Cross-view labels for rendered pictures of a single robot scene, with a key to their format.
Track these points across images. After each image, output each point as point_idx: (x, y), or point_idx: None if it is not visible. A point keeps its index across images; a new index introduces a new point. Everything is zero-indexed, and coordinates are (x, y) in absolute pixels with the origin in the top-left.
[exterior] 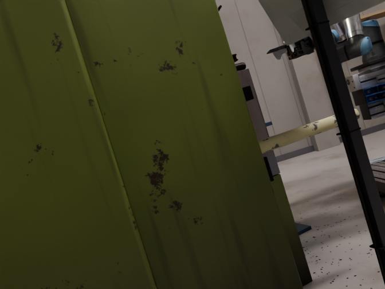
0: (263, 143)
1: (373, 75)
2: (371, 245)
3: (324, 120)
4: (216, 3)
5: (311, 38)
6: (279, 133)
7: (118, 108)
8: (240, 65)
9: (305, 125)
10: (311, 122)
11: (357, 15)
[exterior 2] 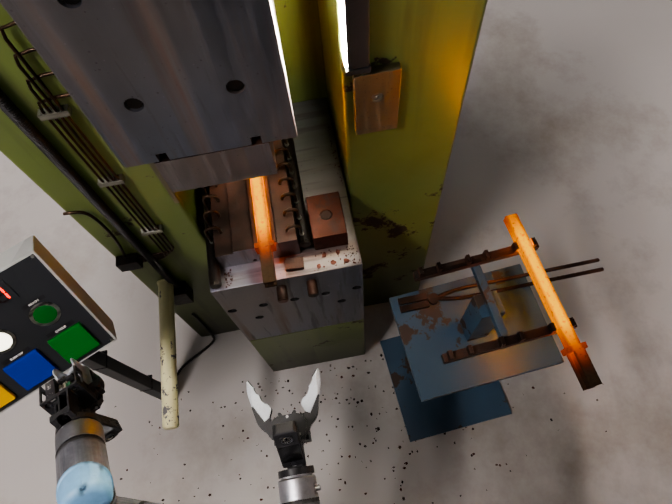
0: (158, 291)
1: None
2: (150, 375)
3: (161, 373)
4: (60, 206)
5: (278, 473)
6: (163, 312)
7: None
8: (208, 277)
9: (162, 346)
10: (164, 356)
11: None
